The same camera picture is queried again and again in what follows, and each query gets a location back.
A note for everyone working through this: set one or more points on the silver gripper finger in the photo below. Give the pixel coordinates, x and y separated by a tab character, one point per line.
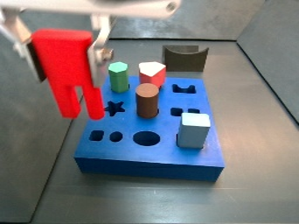
17	33

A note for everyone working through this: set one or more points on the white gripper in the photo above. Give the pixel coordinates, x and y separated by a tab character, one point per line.
101	9

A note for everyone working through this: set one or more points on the red two-legged block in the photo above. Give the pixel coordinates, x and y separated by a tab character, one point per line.
61	51

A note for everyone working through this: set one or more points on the blue shape sorter board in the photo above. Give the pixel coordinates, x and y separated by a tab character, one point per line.
127	145

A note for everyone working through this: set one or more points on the light blue square block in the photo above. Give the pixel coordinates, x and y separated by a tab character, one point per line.
193	130

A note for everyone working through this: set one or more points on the green hexagonal block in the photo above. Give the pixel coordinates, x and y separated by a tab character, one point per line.
117	77

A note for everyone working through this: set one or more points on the red pentagonal block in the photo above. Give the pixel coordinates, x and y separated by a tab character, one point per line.
152	73

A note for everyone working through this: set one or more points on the brown cylinder block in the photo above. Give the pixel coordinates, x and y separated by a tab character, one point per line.
145	98

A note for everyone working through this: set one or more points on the dark grey curved bracket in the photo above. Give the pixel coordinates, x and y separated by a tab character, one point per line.
184	58

